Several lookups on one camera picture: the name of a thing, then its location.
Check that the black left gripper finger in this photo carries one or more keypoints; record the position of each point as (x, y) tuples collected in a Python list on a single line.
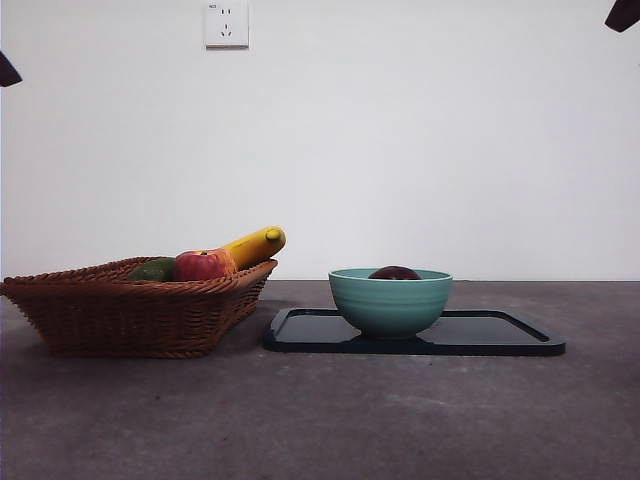
[(7, 75)]

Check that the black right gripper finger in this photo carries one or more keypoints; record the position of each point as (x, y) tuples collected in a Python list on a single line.
[(625, 15)]

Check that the dark purple plum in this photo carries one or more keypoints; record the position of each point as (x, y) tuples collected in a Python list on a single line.
[(395, 274)]

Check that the teal ribbed bowl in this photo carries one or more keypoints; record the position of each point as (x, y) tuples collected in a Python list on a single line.
[(390, 310)]

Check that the green fruit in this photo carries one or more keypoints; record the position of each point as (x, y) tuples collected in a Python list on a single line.
[(152, 270)]

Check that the brown wicker basket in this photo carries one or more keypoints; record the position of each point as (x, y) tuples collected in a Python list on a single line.
[(125, 320)]

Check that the red apple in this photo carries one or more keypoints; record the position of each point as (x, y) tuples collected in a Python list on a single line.
[(200, 267)]

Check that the yellow banana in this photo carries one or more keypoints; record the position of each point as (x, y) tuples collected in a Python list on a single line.
[(250, 247)]

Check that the dark rectangular tray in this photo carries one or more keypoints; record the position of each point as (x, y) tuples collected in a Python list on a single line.
[(475, 332)]

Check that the white wall socket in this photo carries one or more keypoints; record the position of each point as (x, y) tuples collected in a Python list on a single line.
[(226, 25)]

